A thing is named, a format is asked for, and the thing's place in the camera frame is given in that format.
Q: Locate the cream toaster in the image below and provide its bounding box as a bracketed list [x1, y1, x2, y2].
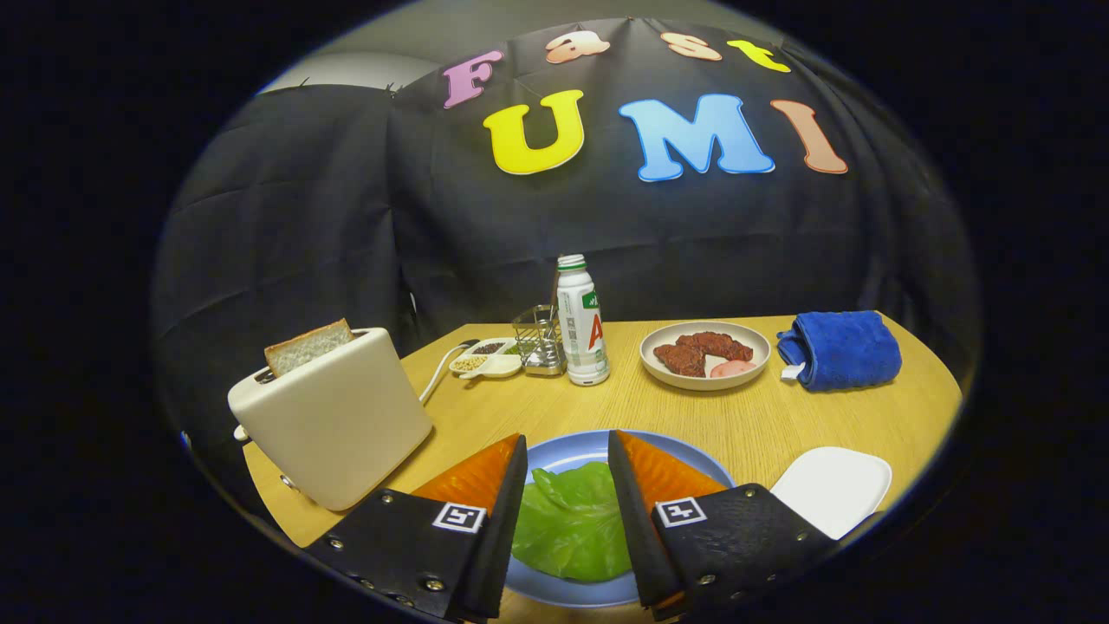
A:
[227, 327, 434, 512]

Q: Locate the green lettuce leaf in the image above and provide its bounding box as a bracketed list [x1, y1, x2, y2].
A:
[511, 461, 633, 583]

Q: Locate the beige round plate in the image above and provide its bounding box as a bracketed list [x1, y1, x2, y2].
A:
[639, 321, 772, 392]

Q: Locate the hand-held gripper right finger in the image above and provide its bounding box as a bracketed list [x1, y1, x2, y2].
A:
[606, 429, 841, 621]

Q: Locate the black backdrop cloth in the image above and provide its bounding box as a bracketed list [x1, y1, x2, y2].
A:
[152, 17, 984, 486]

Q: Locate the white toaster cable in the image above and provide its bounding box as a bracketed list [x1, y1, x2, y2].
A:
[418, 339, 480, 405]

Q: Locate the brown bread slice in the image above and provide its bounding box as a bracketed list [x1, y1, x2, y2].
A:
[263, 318, 356, 378]

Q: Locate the white bottle with green cap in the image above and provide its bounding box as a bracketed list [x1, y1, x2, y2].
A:
[555, 254, 611, 387]

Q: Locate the small red meat piece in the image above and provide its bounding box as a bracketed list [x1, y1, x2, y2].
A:
[653, 343, 707, 379]

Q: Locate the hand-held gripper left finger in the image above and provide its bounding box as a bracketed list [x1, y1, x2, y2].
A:
[303, 433, 529, 623]

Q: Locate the long red meat piece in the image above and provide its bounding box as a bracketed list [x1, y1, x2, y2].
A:
[678, 331, 755, 363]

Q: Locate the white plate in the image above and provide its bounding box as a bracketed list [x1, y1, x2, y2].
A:
[769, 446, 893, 542]

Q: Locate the blue towel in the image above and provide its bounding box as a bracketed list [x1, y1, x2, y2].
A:
[776, 310, 903, 393]

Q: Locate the white divided seasoning dish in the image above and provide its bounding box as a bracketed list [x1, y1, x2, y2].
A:
[448, 337, 524, 381]

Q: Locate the metal wire rack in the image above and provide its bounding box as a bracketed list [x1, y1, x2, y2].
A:
[511, 304, 567, 377]

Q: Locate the blue round plate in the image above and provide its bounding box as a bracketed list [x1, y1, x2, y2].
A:
[505, 429, 737, 609]

